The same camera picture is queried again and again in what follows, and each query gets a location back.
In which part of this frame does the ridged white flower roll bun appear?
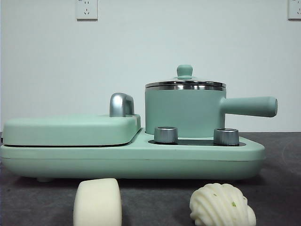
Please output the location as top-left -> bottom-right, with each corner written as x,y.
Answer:
189,183 -> 257,226

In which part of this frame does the chrome griddle lid handle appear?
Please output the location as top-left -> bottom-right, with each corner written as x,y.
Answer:
109,93 -> 135,118

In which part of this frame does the glass pot lid green knob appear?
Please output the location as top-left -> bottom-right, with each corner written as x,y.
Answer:
144,65 -> 227,88

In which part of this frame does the white wall socket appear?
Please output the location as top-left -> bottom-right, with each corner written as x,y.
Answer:
288,0 -> 301,21
75,0 -> 98,21

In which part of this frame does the green pot with long handle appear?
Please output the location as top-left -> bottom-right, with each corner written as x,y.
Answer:
143,84 -> 278,139

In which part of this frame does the green griddle lid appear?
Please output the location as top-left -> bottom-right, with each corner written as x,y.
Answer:
3,113 -> 143,145

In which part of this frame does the green breakfast machine base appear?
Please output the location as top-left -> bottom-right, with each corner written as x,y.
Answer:
0,131 -> 266,183

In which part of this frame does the smooth white steamed bun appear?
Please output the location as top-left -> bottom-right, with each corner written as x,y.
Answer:
73,178 -> 122,226

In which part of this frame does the silver control knob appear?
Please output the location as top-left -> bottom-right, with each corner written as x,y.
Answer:
154,126 -> 179,144
213,128 -> 240,145

